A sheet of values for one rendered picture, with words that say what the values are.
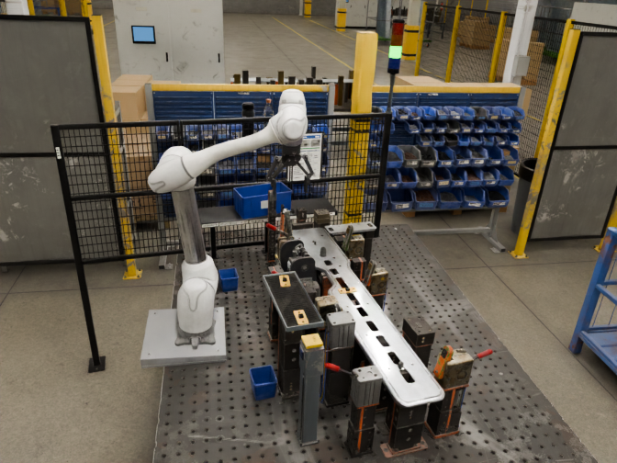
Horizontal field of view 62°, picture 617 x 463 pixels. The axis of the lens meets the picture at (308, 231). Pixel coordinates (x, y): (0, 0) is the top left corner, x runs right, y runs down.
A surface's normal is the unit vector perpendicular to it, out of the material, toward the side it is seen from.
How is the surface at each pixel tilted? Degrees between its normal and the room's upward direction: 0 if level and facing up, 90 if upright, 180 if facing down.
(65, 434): 0
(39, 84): 90
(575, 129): 92
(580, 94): 91
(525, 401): 0
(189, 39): 90
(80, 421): 0
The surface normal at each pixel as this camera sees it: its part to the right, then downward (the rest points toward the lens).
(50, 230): 0.19, 0.50
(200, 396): 0.04, -0.90
